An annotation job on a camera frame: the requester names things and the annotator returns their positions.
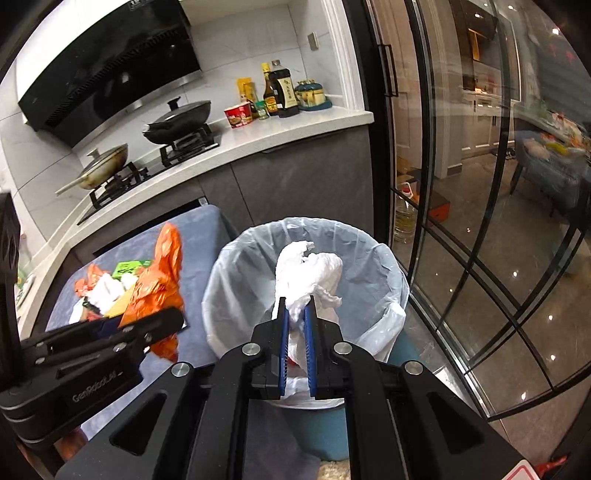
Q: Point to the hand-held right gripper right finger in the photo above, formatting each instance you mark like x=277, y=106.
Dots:
x=310, y=355

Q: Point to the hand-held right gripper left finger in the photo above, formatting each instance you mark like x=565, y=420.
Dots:
x=282, y=355

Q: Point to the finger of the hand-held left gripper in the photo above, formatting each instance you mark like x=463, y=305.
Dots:
x=157, y=321
x=124, y=350

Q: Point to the orange plastic bag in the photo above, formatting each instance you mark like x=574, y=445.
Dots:
x=154, y=286

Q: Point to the yellow paper packet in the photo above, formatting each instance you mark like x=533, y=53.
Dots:
x=121, y=307

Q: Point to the small white tissue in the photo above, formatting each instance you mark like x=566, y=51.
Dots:
x=108, y=290

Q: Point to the orange green snack packet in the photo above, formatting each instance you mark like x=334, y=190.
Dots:
x=131, y=268

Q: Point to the blue trash bin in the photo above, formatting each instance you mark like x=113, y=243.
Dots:
x=323, y=434

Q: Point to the small orange wrapper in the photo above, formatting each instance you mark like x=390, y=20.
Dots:
x=90, y=277

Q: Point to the bin with white liner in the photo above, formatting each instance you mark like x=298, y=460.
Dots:
x=231, y=286

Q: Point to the white tissue paper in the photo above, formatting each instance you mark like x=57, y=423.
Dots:
x=304, y=272

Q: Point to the built-in black oven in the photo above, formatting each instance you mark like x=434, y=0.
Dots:
x=152, y=221

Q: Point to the grey-blue velvet table cover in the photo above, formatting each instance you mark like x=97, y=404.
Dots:
x=203, y=230

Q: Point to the cooking oil bottle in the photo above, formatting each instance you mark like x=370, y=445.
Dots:
x=405, y=221

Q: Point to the beige frying pan with lid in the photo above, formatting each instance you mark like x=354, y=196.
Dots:
x=104, y=164

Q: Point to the grey kitchen base cabinet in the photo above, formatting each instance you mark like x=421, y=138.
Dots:
x=300, y=184

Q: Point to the black gas hob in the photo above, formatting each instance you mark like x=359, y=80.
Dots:
x=184, y=147

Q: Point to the black framed glass door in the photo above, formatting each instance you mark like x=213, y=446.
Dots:
x=485, y=277

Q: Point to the orange cardboard box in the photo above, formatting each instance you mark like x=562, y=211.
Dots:
x=438, y=207

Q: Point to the black wok with lid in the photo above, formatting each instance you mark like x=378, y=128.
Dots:
x=180, y=117

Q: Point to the red instant noodle cup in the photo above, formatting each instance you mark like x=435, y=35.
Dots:
x=238, y=117

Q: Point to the small green-capped jar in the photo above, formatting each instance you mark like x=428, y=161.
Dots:
x=262, y=110

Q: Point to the yellow seasoning packet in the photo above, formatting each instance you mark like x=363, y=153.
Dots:
x=246, y=88

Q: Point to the brown sauce bottle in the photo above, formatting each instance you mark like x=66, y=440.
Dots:
x=270, y=99

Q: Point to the black range hood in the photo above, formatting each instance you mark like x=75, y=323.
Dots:
x=101, y=69

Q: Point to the spice jar set teal tray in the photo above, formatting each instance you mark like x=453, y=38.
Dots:
x=314, y=97

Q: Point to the dark soy sauce bottle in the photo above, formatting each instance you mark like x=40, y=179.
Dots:
x=285, y=94

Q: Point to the grey wall outlet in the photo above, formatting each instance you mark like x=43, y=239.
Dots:
x=313, y=41

